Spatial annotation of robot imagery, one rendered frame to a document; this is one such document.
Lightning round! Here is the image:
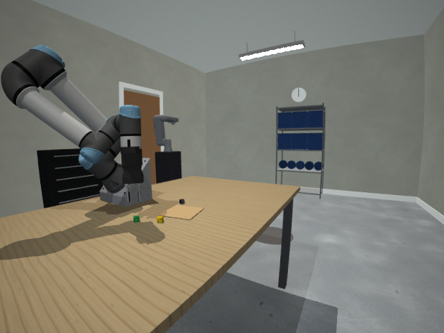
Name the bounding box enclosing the tan square mat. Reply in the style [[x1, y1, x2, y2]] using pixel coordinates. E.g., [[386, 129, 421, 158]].
[[159, 205, 204, 220]]

